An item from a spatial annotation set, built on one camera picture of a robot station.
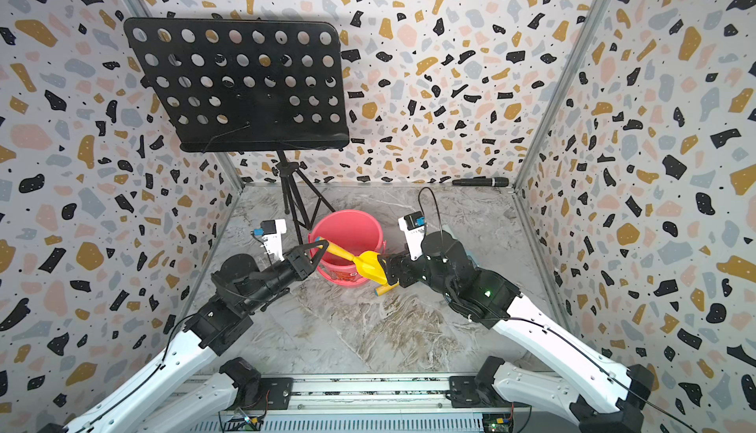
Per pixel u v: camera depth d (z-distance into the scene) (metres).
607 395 0.39
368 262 0.74
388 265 0.60
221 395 0.59
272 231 0.61
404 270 0.57
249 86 1.00
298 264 0.59
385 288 0.92
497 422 0.72
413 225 0.56
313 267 0.63
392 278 0.59
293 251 0.61
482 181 1.25
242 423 0.72
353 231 0.88
